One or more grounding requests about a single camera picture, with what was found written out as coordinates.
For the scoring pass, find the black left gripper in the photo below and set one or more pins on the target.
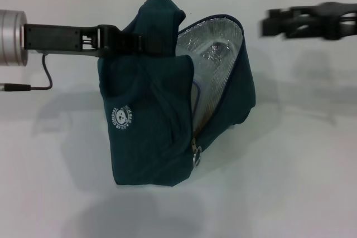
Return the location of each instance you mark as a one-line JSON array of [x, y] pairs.
[[55, 37]]

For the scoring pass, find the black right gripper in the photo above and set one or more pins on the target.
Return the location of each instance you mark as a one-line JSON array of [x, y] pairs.
[[341, 20]]

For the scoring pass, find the dark teal insulated lunch bag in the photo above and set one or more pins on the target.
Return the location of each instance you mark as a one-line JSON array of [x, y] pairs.
[[156, 109]]

